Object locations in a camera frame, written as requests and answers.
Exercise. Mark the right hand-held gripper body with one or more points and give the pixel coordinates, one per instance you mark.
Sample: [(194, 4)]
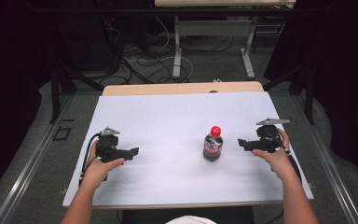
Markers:
[(268, 137)]

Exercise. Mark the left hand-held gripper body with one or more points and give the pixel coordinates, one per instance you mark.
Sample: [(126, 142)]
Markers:
[(107, 144)]

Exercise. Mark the red bottle cap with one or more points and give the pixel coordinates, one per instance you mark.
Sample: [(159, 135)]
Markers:
[(216, 131)]

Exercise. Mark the dark cola bottle red label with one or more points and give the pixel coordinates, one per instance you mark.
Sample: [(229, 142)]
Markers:
[(213, 149)]

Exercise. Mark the person's right hand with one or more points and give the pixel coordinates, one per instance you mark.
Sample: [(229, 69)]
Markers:
[(275, 161)]

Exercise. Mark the person's left hand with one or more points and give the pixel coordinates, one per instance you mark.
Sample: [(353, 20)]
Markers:
[(98, 171)]

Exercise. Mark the white board sheet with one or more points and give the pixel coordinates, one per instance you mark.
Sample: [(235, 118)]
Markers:
[(167, 124)]

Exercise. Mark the black metal stand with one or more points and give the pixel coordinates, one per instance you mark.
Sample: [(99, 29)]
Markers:
[(309, 93), (56, 93)]

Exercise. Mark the wooden table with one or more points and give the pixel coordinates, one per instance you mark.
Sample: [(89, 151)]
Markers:
[(167, 88)]

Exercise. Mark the person's dark lap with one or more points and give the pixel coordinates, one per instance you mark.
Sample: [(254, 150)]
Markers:
[(230, 216)]

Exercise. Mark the person's white garment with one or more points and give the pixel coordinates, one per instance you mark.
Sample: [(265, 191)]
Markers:
[(191, 220)]

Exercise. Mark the dark curtain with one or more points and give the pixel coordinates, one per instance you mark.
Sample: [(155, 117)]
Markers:
[(9, 62), (341, 62)]

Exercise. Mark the white-legged background desk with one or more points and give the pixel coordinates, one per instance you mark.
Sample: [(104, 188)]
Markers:
[(214, 28)]

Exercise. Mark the metal floor rail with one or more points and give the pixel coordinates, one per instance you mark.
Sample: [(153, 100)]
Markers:
[(28, 168), (332, 174)]

